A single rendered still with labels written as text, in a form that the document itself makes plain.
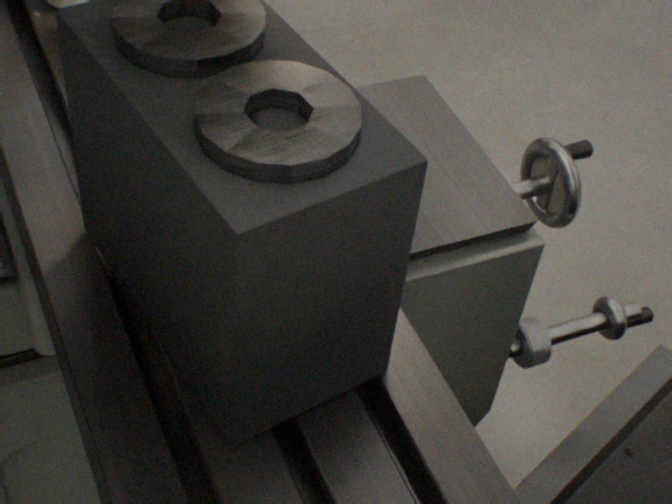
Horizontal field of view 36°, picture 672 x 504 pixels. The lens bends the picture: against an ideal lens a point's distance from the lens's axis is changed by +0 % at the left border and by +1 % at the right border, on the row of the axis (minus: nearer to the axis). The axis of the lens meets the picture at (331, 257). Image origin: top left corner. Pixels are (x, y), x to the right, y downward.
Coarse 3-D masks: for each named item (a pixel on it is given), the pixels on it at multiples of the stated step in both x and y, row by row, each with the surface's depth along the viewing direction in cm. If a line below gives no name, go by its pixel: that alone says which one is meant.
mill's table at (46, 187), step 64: (0, 0) 94; (0, 64) 88; (0, 128) 82; (64, 128) 86; (64, 192) 77; (64, 256) 73; (64, 320) 69; (128, 320) 72; (128, 384) 66; (384, 384) 67; (448, 384) 68; (128, 448) 62; (192, 448) 65; (256, 448) 63; (320, 448) 63; (384, 448) 64; (448, 448) 64
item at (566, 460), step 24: (648, 360) 143; (624, 384) 139; (648, 384) 140; (600, 408) 136; (624, 408) 137; (576, 432) 133; (600, 432) 134; (552, 456) 130; (576, 456) 131; (528, 480) 128; (552, 480) 128
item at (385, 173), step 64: (128, 0) 60; (192, 0) 61; (256, 0) 61; (64, 64) 64; (128, 64) 58; (192, 64) 57; (256, 64) 57; (320, 64) 60; (128, 128) 57; (192, 128) 55; (256, 128) 53; (320, 128) 53; (384, 128) 56; (128, 192) 62; (192, 192) 52; (256, 192) 52; (320, 192) 52; (384, 192) 54; (128, 256) 67; (192, 256) 56; (256, 256) 51; (320, 256) 55; (384, 256) 58; (192, 320) 60; (256, 320) 55; (320, 320) 59; (384, 320) 63; (192, 384) 65; (256, 384) 59; (320, 384) 64
